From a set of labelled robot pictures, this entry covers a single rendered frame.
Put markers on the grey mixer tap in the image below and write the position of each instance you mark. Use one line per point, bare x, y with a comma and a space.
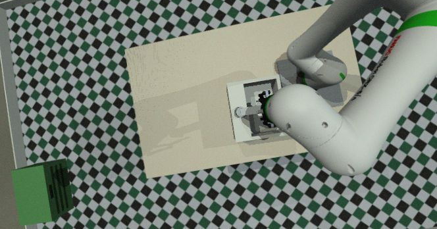
240, 111

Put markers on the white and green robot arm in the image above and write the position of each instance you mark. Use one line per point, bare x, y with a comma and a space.
348, 142

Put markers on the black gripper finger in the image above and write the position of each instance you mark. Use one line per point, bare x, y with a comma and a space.
262, 95
270, 125

